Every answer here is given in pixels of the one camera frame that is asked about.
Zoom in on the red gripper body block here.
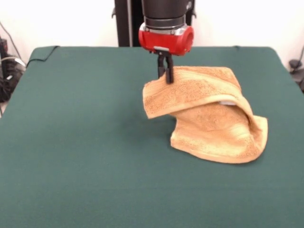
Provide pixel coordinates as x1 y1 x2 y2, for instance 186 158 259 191
138 23 195 57

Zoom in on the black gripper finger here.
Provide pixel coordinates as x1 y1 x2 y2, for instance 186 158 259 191
156 54 166 79
163 54 174 84

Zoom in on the tan terry towel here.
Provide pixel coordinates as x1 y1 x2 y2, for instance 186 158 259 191
142 66 269 165

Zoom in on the black cable heap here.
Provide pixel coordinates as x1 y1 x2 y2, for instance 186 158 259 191
0 56 27 103

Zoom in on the dark green table cloth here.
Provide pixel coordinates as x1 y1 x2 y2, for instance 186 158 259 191
0 45 304 228

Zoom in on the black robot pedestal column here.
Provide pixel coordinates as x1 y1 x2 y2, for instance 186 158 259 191
111 0 198 48

